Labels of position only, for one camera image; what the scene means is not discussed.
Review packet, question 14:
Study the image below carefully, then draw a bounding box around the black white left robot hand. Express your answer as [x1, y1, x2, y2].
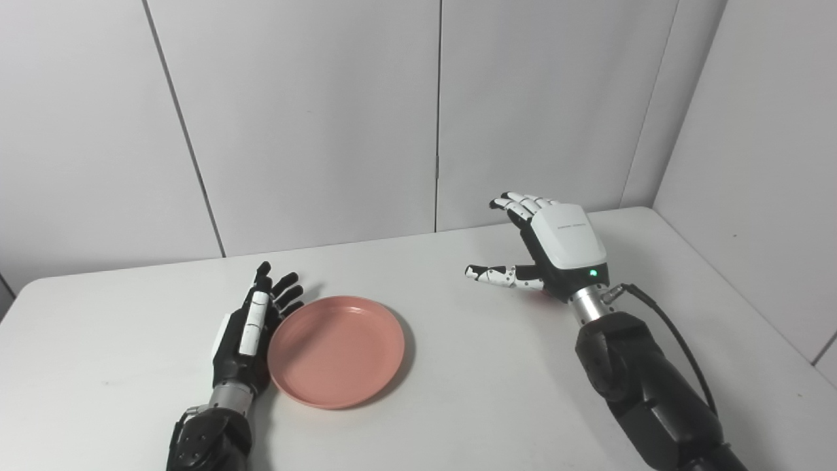
[211, 262, 305, 393]

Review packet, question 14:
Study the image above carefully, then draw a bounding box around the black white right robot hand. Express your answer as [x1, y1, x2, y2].
[465, 192, 610, 303]

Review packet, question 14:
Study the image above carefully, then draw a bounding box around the pink round plate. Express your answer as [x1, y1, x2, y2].
[267, 296, 405, 410]

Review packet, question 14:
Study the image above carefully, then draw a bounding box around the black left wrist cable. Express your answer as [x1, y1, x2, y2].
[166, 406, 200, 466]

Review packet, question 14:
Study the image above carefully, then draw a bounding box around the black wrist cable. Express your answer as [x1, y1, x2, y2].
[602, 283, 720, 419]
[166, 406, 200, 466]

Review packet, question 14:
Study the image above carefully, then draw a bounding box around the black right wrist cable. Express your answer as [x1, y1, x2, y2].
[602, 283, 720, 419]

